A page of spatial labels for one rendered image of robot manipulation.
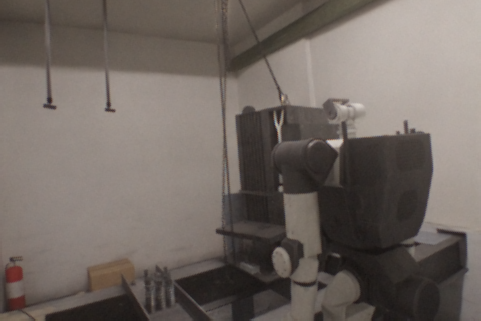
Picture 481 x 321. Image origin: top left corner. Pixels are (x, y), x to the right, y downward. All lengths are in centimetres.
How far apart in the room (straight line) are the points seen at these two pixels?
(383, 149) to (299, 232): 29
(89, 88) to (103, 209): 136
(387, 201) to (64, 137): 340
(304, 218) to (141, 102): 331
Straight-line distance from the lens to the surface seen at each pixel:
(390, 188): 81
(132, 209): 387
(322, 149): 77
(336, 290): 104
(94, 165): 378
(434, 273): 239
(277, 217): 192
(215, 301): 218
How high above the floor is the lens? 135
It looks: 2 degrees up
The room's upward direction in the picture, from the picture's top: 5 degrees counter-clockwise
